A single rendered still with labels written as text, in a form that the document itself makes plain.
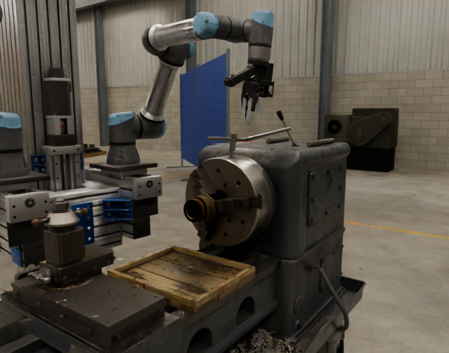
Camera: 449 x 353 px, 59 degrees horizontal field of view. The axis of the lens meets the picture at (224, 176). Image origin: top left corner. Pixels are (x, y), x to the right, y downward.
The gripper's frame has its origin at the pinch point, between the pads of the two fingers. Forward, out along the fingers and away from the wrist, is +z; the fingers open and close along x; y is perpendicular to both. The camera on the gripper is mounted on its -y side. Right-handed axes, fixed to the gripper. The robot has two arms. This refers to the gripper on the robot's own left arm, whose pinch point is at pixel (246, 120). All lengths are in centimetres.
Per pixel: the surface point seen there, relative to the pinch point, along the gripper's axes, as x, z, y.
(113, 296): -34, 39, -51
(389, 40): 647, -161, 782
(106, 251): -16, 36, -49
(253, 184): -11.0, 19.5, -1.1
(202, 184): 1.0, 22.4, -13.9
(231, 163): -3.3, 14.1, -6.0
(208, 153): 24.5, 16.3, -1.5
